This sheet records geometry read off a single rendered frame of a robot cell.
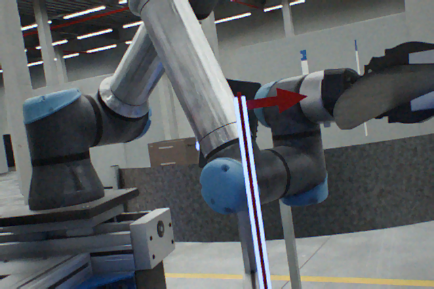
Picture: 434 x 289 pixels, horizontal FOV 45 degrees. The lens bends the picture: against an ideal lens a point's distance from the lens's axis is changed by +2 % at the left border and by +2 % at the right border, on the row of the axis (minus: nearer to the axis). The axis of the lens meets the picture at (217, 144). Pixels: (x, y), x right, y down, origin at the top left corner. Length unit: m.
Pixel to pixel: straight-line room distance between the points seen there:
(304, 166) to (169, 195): 1.98
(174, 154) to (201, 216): 4.84
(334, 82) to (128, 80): 0.56
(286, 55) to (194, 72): 6.29
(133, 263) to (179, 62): 0.44
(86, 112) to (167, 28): 0.39
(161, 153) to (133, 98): 6.44
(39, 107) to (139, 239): 0.32
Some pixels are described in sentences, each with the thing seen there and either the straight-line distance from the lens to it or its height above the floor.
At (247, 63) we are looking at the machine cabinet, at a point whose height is 1.82.
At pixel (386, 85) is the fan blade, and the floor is 1.18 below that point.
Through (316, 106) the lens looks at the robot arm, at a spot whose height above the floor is 1.17.
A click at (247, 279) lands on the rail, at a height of 0.86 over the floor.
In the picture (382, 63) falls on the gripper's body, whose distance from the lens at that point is 0.66.
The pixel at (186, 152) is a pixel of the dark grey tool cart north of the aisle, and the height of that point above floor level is 0.70.
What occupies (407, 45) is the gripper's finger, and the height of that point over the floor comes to 1.22.
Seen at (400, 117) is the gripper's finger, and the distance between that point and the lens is 0.65.
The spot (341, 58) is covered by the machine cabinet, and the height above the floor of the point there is 1.66.
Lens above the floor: 1.17
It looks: 3 degrees down
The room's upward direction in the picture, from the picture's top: 8 degrees counter-clockwise
